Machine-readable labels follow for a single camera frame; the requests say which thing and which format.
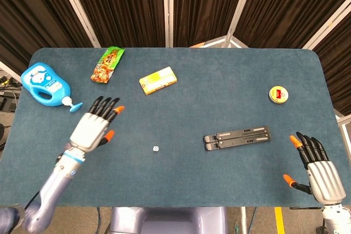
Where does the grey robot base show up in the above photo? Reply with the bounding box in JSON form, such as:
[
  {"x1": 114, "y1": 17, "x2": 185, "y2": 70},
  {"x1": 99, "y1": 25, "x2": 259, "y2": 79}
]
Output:
[{"x1": 109, "y1": 206, "x2": 229, "y2": 234}]

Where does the green orange snack packet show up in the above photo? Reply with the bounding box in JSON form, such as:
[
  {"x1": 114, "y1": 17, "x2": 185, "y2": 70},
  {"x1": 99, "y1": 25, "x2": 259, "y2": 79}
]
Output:
[{"x1": 90, "y1": 46, "x2": 126, "y2": 84}]

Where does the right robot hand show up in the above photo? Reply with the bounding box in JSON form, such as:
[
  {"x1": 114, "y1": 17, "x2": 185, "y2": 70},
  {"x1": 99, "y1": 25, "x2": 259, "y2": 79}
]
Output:
[{"x1": 282, "y1": 132, "x2": 347, "y2": 206}]

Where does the folding screen with dark curtains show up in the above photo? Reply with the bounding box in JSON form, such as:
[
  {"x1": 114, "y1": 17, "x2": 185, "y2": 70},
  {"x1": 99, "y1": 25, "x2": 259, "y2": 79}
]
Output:
[{"x1": 0, "y1": 0, "x2": 351, "y2": 117}]

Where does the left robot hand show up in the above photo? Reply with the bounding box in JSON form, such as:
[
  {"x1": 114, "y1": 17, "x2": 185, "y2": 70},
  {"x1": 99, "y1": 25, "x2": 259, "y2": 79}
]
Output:
[{"x1": 69, "y1": 96, "x2": 126, "y2": 153}]

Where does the yellow white rectangular box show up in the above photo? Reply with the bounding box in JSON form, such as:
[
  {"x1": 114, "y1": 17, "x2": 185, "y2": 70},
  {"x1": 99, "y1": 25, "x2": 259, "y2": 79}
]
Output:
[{"x1": 139, "y1": 66, "x2": 178, "y2": 96}]

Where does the yellow floor tape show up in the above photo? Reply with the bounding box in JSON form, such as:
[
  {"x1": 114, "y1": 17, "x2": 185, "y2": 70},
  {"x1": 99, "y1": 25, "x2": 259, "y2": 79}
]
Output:
[{"x1": 274, "y1": 207, "x2": 285, "y2": 234}]

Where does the blue detergent pump bottle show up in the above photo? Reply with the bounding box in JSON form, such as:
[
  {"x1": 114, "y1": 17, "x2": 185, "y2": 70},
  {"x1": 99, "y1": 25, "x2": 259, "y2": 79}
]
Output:
[{"x1": 20, "y1": 61, "x2": 84, "y2": 113}]

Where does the round yellow tin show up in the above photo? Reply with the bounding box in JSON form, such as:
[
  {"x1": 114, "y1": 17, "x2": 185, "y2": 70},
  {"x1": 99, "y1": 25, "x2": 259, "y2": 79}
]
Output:
[{"x1": 268, "y1": 85, "x2": 290, "y2": 105}]

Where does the black folding stand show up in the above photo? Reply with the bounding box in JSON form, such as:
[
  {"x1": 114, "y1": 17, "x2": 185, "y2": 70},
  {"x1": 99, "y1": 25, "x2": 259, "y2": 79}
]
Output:
[{"x1": 203, "y1": 125, "x2": 273, "y2": 152}]

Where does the blue table mat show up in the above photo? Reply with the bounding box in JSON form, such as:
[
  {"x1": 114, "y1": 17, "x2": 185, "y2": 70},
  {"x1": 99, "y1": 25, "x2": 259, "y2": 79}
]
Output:
[{"x1": 0, "y1": 47, "x2": 351, "y2": 208}]

